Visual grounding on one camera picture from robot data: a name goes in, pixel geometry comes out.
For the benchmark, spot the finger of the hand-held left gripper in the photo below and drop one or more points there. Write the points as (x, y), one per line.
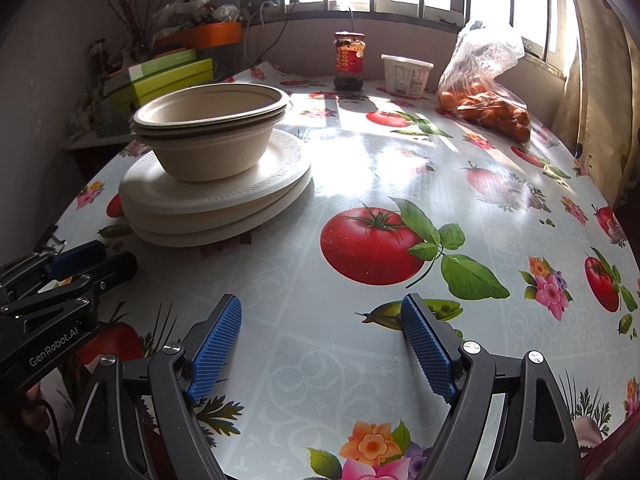
(115, 267)
(75, 258)

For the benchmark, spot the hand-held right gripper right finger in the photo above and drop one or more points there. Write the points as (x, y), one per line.
(425, 350)

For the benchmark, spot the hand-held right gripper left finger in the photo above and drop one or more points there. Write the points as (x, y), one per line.
(217, 345)

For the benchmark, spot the white ribbed foam plate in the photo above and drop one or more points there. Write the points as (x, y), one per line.
(200, 219)
(200, 238)
(272, 160)

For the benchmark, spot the beige paper pulp bowl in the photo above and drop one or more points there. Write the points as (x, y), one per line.
(210, 160)
(225, 128)
(210, 102)

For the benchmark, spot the striped flat box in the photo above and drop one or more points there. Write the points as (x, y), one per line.
(110, 110)

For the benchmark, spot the bright green flat box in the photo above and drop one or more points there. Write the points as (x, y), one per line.
(170, 82)

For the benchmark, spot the vegetable print tablecloth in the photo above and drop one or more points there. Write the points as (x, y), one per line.
(350, 170)

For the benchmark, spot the orange tray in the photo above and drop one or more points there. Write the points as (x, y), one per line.
(210, 35)

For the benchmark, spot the plastic bag of oranges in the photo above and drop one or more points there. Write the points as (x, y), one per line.
(485, 105)

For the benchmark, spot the dried branches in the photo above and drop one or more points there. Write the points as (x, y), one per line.
(120, 5)

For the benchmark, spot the crumpled plastic bags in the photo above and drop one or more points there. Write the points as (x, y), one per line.
(190, 5)

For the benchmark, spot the white plastic tub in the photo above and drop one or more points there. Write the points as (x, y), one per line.
(406, 77)

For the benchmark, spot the red label sauce jar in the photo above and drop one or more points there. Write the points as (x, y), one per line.
(350, 60)

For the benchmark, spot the cream dotted curtain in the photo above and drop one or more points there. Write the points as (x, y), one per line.
(600, 60)

